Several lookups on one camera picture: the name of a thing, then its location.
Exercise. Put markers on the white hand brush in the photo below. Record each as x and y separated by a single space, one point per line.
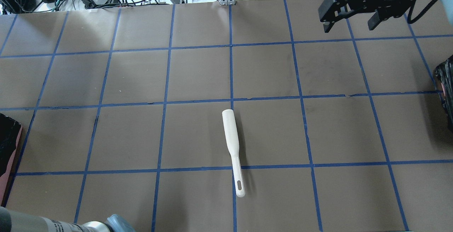
232 142

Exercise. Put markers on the black lined trash bin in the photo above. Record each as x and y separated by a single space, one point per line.
10 133

